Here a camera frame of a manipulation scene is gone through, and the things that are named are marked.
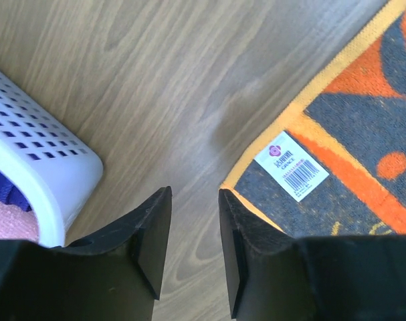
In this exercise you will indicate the light pink rolled towel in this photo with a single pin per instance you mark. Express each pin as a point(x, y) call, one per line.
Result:
point(17, 224)

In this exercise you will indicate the white barcode towel label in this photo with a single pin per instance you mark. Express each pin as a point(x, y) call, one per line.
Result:
point(291, 166)

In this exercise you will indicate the purple rolled towel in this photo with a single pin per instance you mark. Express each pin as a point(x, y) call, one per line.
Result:
point(11, 195)

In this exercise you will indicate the white plastic basket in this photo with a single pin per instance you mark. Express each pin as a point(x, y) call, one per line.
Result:
point(54, 170)

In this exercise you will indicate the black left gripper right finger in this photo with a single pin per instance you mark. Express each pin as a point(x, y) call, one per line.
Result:
point(271, 276)

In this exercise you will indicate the orange towel with blue spots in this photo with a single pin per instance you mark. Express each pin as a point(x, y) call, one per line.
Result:
point(351, 118)

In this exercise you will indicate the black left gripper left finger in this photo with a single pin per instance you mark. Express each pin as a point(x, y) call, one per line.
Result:
point(114, 273)

